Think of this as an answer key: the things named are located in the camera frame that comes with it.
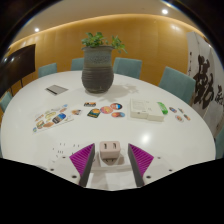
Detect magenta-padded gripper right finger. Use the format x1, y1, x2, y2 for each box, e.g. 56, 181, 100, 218
127, 142, 175, 188

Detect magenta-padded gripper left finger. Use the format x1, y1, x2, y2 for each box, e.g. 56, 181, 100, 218
49, 142, 97, 188

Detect small pinkish-white charger block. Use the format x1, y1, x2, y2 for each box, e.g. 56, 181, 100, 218
98, 140, 122, 164

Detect white power strip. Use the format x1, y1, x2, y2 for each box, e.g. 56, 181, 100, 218
49, 141, 133, 174

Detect dark shield-shaped sticker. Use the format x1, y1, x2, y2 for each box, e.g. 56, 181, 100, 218
87, 108, 102, 119

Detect white sheet of stickers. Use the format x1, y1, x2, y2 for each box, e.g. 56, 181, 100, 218
32, 103, 75, 134

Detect white flat box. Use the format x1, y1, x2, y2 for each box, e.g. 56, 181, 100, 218
129, 98, 166, 122

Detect orange oval sticker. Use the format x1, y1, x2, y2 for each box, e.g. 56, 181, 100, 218
111, 111, 126, 119

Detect pink round sticker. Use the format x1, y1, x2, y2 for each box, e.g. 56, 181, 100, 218
99, 105, 114, 115

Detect small green packet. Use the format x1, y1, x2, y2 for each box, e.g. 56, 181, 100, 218
156, 101, 169, 116

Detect orange and blue round sticker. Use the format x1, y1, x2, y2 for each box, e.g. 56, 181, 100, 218
109, 102, 123, 111

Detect grey rectangular card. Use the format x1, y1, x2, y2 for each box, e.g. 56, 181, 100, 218
45, 84, 69, 96

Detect teal chairs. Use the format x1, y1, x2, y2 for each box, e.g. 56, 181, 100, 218
0, 57, 224, 160

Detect green plant in grey pot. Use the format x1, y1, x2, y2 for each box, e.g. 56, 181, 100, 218
81, 31, 128, 94

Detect white calligraphy folding screen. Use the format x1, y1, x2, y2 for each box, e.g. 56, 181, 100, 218
186, 31, 224, 129

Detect ceiling spot lights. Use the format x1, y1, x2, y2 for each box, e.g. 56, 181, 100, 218
33, 8, 170, 33

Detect black wall screen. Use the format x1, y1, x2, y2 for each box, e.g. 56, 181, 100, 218
0, 43, 37, 98

